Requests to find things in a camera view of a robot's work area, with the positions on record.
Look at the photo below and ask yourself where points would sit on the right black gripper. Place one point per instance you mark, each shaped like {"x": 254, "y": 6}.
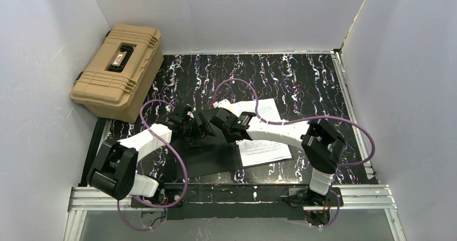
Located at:
{"x": 217, "y": 118}

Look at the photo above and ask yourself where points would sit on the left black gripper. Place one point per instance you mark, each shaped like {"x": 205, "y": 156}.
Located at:
{"x": 199, "y": 128}

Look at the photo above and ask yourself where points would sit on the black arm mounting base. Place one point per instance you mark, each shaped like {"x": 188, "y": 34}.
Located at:
{"x": 253, "y": 201}

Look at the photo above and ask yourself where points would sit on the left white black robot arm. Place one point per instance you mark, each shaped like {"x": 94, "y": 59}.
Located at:
{"x": 114, "y": 168}

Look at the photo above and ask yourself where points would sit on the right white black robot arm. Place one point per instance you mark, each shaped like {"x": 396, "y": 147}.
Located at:
{"x": 321, "y": 142}

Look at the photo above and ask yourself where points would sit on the tan plastic tool case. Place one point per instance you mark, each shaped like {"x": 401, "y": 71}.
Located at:
{"x": 116, "y": 82}

